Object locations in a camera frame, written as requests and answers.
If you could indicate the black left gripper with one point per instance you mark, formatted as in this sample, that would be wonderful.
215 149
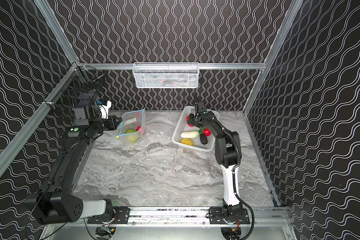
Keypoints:
113 122

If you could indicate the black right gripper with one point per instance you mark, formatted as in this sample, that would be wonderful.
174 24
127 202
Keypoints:
194 119

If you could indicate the clear zip bag blue zipper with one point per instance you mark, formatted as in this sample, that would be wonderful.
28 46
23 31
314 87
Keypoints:
132 120

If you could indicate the green toy cabbage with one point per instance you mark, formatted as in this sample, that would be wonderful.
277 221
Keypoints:
132 136

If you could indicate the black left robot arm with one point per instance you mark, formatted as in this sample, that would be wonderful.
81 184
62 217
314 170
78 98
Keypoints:
54 203

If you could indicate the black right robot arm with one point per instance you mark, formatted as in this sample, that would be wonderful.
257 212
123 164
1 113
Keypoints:
228 156

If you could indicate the red toy pomegranate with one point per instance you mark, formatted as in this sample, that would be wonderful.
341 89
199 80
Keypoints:
190 121

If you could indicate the white plastic perforated basket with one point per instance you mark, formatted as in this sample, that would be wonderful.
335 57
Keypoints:
183 127

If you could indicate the pale green toy cucumber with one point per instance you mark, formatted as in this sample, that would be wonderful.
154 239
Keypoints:
190 134

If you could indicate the dark green toy avocado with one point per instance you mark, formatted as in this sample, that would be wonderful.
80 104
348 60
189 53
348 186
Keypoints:
203 139

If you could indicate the yellow toy potato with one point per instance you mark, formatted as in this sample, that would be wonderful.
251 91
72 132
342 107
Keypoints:
187 142

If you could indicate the aluminium back horizontal bar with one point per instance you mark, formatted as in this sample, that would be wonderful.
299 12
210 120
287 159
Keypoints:
200 66

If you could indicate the aluminium left side bar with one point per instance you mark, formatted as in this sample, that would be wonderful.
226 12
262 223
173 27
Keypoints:
16 144

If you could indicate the black wire wall basket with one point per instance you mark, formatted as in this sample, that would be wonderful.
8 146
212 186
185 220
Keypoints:
84 89

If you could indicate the white mesh wall basket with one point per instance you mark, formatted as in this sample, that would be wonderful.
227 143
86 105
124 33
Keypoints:
166 78

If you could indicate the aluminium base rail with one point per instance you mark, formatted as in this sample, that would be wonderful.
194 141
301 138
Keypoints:
198 217

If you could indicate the aluminium frame corner post left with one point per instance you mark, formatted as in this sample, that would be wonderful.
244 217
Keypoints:
57 30

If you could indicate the aluminium frame corner post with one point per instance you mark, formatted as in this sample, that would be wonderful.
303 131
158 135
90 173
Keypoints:
272 55
57 30

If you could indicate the aluminium frame corner post right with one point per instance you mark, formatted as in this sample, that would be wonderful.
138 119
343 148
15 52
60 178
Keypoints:
272 55

